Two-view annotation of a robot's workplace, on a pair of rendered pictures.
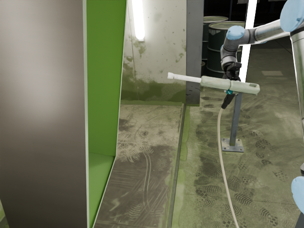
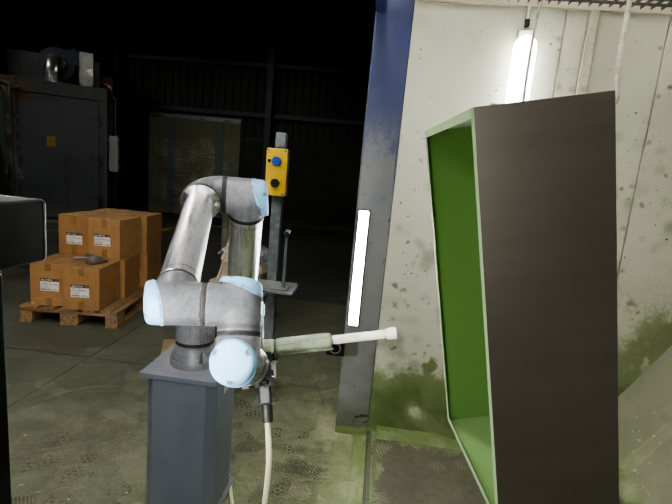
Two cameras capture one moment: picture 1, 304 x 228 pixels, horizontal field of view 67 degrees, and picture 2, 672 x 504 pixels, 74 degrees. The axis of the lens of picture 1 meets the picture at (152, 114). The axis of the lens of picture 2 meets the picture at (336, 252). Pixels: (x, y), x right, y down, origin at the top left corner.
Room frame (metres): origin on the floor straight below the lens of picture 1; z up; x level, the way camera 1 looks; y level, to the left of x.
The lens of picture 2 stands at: (2.25, -0.44, 1.44)
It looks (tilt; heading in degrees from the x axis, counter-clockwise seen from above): 10 degrees down; 172
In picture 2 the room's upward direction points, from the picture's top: 5 degrees clockwise
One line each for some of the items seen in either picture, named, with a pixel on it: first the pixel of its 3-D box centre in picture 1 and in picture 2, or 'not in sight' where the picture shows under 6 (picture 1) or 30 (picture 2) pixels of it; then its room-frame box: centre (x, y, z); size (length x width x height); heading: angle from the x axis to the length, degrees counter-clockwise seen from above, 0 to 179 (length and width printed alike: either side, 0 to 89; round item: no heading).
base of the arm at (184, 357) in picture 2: not in sight; (194, 349); (0.50, -0.74, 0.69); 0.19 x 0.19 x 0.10
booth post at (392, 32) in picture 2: not in sight; (371, 233); (-0.08, 0.07, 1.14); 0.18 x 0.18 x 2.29; 77
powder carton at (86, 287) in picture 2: not in sight; (93, 283); (-1.69, -1.97, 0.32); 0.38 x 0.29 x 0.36; 174
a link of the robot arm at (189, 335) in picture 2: not in sight; (198, 317); (0.50, -0.73, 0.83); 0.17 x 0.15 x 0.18; 94
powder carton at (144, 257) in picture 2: not in sight; (140, 264); (-2.48, -1.82, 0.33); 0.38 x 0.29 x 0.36; 174
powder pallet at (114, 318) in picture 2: not in sight; (103, 297); (-2.11, -2.04, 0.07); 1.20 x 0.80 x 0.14; 174
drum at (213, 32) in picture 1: (226, 56); not in sight; (3.27, -1.16, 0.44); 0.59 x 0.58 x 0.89; 2
